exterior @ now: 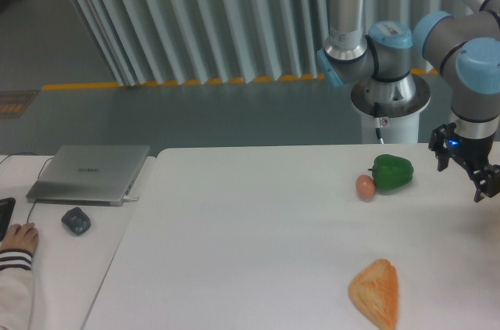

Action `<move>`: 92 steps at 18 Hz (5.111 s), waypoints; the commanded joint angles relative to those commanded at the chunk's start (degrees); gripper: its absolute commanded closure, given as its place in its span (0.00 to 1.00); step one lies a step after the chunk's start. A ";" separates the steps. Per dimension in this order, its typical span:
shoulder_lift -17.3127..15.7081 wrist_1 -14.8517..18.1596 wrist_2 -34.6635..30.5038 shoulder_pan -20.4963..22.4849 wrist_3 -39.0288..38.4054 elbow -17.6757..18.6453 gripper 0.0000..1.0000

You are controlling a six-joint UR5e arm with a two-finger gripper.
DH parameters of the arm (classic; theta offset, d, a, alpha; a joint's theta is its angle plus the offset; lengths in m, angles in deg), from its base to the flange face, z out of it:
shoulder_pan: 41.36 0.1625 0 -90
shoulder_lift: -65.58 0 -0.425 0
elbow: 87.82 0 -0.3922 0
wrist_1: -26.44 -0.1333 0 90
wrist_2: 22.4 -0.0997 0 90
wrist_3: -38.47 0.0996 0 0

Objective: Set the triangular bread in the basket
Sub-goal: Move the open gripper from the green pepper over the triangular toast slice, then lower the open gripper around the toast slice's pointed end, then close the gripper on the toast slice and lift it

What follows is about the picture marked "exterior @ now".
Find white striped sleeve forearm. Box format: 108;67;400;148
1;249;34;329

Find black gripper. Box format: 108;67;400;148
428;121;499;203

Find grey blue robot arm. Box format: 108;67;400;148
317;0;499;201

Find brown egg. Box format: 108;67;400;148
355;174;376;202

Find triangular golden bread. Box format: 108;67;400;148
348;259;399;330

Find black laptop cable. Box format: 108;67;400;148
0;152;55;184

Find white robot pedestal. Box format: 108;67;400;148
358;111;420;144

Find green bell pepper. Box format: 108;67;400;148
370;154;414;191

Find silver closed laptop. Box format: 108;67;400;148
27;145;150;206

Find black mouse cable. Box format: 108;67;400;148
25;199;39;225

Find robot base cable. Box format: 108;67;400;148
373;102;386;145

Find person's hand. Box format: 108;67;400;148
1;223;39;256

